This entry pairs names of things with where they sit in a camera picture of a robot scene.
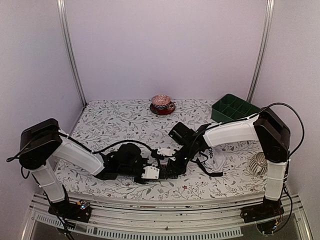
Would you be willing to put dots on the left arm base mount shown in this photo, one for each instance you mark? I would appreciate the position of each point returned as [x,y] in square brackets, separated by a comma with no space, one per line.
[79,211]

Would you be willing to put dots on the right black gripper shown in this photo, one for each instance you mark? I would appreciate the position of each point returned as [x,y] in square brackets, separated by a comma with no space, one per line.
[172,167]

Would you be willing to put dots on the red patterned bowl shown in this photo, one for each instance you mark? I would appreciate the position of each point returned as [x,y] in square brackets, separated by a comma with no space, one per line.
[160,101]

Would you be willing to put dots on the floral tablecloth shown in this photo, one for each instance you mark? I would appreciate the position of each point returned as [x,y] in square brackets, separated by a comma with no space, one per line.
[106,122]

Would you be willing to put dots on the left aluminium frame post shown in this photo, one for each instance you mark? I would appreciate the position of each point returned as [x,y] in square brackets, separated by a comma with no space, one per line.
[61,7]

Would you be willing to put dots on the navy striped underwear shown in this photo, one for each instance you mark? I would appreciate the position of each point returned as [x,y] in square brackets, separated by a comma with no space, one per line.
[165,172]

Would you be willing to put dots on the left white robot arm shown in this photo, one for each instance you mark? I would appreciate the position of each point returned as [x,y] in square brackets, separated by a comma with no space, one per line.
[46,140]

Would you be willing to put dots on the green divided organizer tray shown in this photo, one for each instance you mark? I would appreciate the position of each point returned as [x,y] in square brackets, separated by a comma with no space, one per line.
[231,107]

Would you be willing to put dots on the white black-trimmed underwear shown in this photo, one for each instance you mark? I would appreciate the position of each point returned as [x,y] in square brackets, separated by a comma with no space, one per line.
[211,161]

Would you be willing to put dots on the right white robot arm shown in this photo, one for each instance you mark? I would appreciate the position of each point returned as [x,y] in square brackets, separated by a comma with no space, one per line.
[265,127]

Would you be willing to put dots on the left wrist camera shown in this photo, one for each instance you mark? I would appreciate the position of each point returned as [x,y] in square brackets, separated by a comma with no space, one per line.
[150,172]

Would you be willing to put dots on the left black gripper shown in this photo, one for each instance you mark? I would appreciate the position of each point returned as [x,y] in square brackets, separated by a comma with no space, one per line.
[143,160]

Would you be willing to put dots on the striped glass mug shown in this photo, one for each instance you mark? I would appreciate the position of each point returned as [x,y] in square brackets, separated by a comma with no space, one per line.
[258,164]

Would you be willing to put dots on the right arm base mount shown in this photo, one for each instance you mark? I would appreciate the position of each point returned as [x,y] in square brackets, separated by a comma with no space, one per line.
[266,209]

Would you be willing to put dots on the right aluminium frame post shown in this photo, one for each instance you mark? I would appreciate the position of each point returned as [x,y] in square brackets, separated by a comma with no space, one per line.
[267,24]

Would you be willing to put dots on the dark red saucer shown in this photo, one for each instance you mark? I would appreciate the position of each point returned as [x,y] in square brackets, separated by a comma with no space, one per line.
[162,109]

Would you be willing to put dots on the front aluminium rail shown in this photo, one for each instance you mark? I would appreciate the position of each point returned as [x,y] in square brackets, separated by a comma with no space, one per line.
[128,219]

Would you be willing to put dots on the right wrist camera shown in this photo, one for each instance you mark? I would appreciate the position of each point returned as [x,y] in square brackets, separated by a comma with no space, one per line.
[162,153]

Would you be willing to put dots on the aluminium frame post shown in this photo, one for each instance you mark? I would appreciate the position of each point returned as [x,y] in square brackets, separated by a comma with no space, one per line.
[61,7]
[267,24]

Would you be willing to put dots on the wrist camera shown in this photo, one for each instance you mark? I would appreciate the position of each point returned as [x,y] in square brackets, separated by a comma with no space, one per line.
[150,172]
[162,153]

